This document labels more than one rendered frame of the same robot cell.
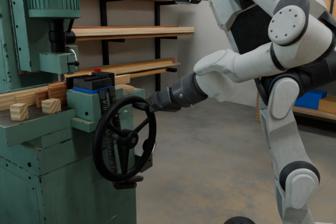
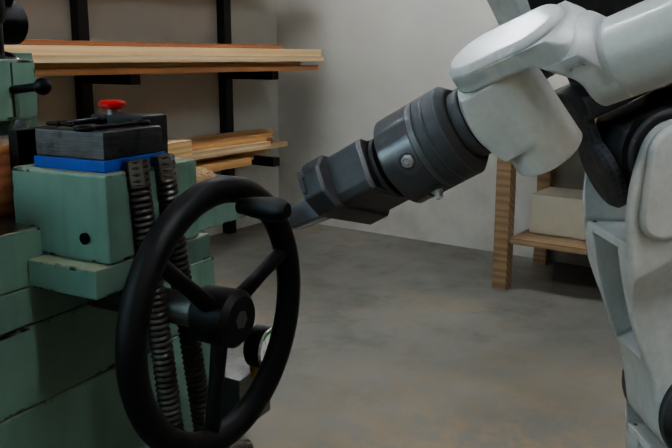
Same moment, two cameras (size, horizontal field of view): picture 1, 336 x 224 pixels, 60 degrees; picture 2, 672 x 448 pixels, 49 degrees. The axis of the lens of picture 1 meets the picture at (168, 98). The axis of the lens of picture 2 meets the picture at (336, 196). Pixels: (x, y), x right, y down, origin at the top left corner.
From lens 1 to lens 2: 0.23 m
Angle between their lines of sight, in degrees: 8
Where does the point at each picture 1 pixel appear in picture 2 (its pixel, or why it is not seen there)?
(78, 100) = (54, 196)
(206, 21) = (352, 35)
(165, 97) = (353, 170)
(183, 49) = (293, 107)
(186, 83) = (427, 120)
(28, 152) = not seen: outside the picture
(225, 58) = (569, 23)
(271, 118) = (640, 238)
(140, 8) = not seen: outside the picture
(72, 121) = (35, 266)
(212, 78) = (515, 96)
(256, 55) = not seen: outside the picture
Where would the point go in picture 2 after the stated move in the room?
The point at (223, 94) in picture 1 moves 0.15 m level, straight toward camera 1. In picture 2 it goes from (548, 150) to (599, 178)
